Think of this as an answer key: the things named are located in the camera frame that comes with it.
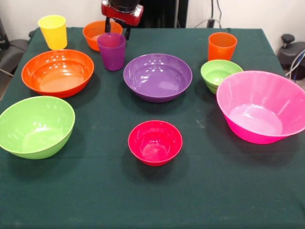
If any yellow plastic cup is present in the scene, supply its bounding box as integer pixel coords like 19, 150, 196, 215
38, 14, 68, 51

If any grey office chair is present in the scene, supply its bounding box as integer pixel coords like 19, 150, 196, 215
0, 16, 36, 77

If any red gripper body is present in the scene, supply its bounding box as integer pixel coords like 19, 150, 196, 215
101, 0, 144, 27

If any purple plastic bowl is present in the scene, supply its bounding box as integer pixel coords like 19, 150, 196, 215
123, 53, 193, 104

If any black hanging cable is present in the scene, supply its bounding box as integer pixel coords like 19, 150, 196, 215
215, 0, 224, 20

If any orange plastic cup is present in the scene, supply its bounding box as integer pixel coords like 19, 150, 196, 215
208, 32, 238, 62

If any dark green tablecloth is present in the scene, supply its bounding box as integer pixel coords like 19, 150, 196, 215
0, 27, 305, 229

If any large orange plastic bowl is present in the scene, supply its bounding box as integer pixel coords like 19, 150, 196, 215
21, 49, 95, 99

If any large green plastic bowl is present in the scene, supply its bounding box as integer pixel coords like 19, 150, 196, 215
0, 95, 76, 160

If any small green plastic bowl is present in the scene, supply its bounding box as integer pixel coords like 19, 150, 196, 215
200, 59, 244, 94

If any purple plastic cup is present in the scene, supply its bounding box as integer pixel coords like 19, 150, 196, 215
96, 32, 126, 72

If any large pink plastic bowl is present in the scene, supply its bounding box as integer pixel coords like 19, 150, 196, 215
216, 70, 305, 145

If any white and blue cable bundle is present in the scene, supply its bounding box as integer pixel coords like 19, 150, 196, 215
285, 51, 305, 82

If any small orange plastic bowl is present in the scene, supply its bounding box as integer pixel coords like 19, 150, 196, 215
82, 20, 123, 52

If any small red plastic bowl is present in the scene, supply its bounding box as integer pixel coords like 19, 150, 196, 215
128, 120, 183, 167

